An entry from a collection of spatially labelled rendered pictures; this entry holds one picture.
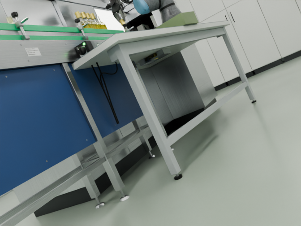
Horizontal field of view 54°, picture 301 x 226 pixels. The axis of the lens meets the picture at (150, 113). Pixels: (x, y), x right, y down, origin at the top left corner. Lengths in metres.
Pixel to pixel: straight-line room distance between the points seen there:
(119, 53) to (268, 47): 4.46
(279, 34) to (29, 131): 4.94
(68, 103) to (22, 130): 0.32
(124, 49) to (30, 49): 0.42
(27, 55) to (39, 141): 0.38
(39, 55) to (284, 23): 4.76
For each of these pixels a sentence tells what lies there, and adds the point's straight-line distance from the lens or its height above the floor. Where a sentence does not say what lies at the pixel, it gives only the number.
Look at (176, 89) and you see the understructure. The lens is 3.13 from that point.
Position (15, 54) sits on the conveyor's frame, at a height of 0.81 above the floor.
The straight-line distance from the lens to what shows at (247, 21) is 5.73.
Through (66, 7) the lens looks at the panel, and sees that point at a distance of 2.39.
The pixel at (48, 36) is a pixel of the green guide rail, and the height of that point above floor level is 0.91.
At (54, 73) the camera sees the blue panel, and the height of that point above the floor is 0.71.
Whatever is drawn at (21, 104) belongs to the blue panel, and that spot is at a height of 0.61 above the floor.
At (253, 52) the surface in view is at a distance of 5.71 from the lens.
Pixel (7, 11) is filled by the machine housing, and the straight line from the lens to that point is 1.98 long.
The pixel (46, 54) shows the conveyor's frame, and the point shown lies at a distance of 1.50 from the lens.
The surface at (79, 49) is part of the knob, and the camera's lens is 1.63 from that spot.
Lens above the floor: 0.42
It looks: 3 degrees down
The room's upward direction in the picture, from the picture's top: 25 degrees counter-clockwise
